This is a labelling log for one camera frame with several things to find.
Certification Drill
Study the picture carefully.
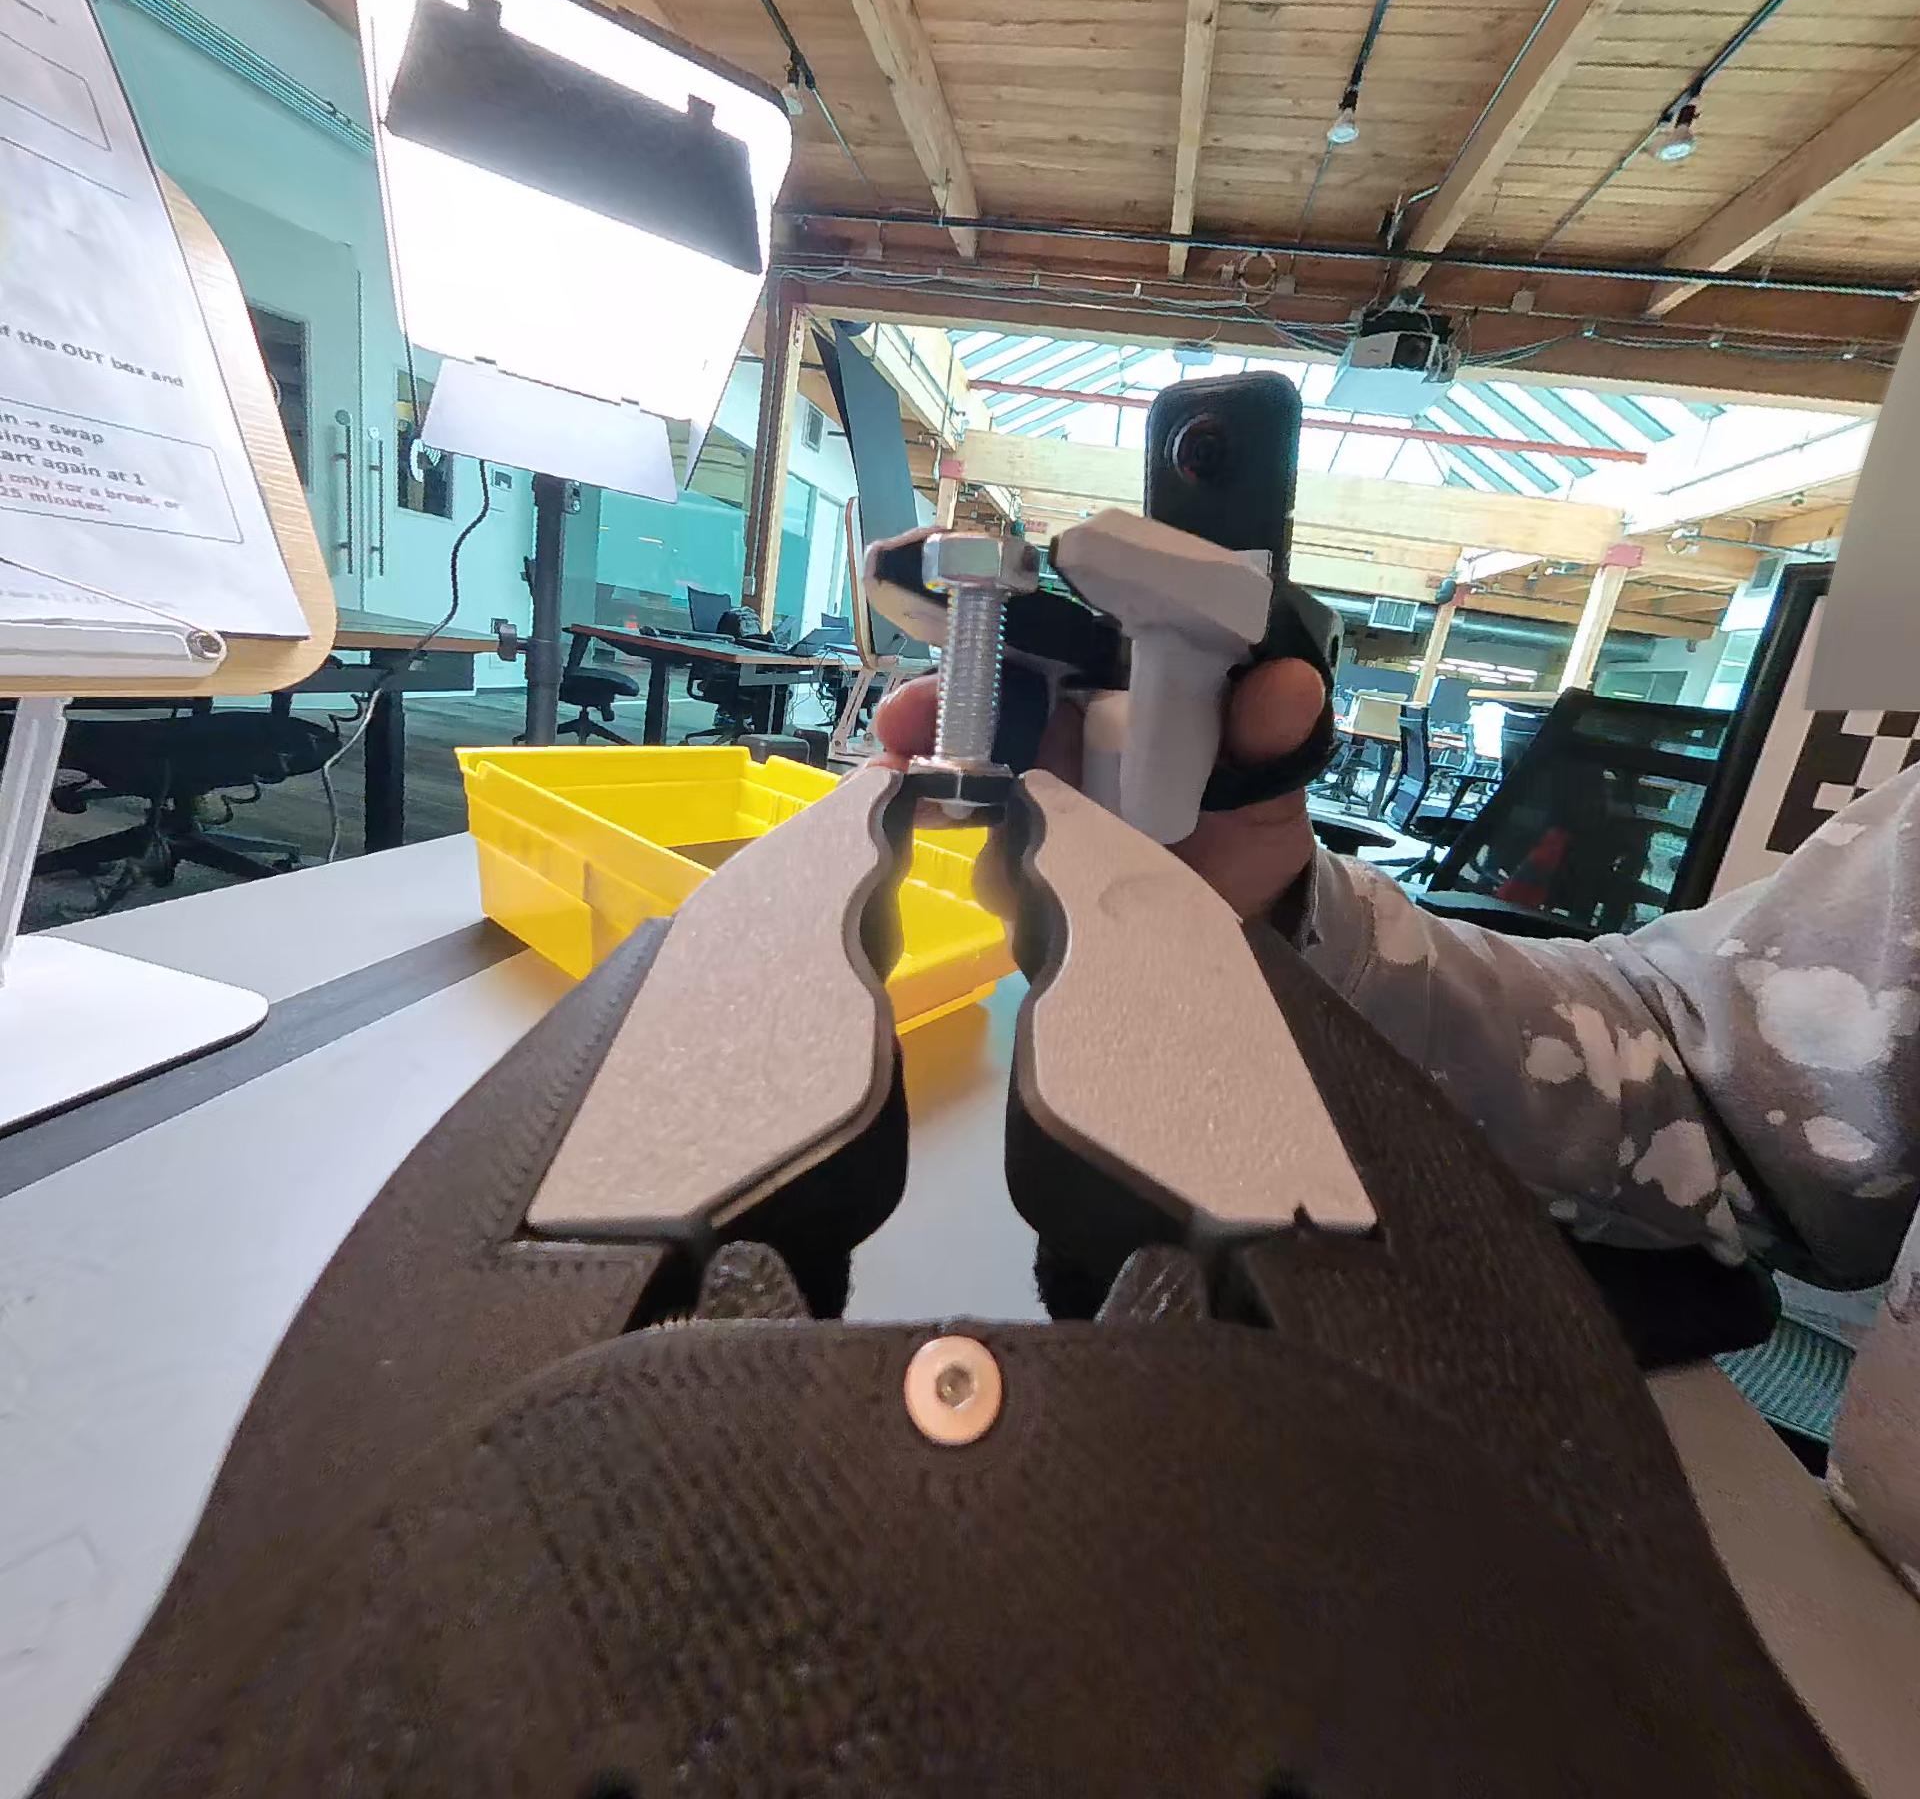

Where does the silver hex bolt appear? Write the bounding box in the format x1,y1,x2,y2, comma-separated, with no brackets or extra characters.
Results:
910,527,1041,787

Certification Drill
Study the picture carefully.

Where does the wooden document board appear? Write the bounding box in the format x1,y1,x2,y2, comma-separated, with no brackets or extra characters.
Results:
149,165,339,699

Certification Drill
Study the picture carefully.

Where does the white document stand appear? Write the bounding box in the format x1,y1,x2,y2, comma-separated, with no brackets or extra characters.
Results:
0,622,272,1132

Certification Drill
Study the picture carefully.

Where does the silver hex nut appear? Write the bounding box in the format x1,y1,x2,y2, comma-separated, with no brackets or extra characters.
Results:
885,760,1022,823

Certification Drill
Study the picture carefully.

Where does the person's right hand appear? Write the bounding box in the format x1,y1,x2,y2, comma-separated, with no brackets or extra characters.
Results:
875,657,1336,920

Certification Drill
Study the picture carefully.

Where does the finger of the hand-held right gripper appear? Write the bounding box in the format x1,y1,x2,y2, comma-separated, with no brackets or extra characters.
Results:
1048,506,1280,649
863,527,962,649

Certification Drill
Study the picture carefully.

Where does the black light stand pole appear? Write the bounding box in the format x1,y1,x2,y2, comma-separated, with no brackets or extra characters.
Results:
514,472,584,753

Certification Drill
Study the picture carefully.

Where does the wooden table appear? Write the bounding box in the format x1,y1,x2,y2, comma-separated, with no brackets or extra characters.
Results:
568,622,872,745

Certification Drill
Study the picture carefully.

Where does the yellow plastic bin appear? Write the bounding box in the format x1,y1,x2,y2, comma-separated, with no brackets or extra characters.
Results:
458,745,1024,1032

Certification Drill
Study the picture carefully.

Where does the printed instruction sheet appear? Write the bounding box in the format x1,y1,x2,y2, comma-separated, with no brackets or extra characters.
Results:
0,0,310,637

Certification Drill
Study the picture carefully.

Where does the ceiling projector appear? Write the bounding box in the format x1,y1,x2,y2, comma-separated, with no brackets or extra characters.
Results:
1323,303,1466,422

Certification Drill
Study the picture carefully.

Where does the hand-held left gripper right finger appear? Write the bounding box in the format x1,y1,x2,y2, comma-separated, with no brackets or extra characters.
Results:
993,770,1379,1242

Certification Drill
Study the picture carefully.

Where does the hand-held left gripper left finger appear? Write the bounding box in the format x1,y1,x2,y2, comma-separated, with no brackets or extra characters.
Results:
525,767,914,1283

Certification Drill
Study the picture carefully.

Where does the black office chair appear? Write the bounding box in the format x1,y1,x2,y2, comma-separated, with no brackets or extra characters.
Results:
30,695,348,916
687,603,786,745
560,610,642,747

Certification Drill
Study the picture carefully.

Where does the black mesh chair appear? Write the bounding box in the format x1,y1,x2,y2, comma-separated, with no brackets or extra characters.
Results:
1425,689,1734,940

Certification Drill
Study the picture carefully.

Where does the fiducial marker sign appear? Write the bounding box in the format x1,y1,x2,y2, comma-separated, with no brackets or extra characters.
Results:
1672,561,1920,916

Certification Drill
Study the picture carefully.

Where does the LED light panel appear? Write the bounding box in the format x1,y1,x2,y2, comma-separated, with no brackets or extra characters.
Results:
348,0,799,506

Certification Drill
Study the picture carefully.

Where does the person's right forearm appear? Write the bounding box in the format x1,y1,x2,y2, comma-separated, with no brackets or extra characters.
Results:
1290,765,1920,1291

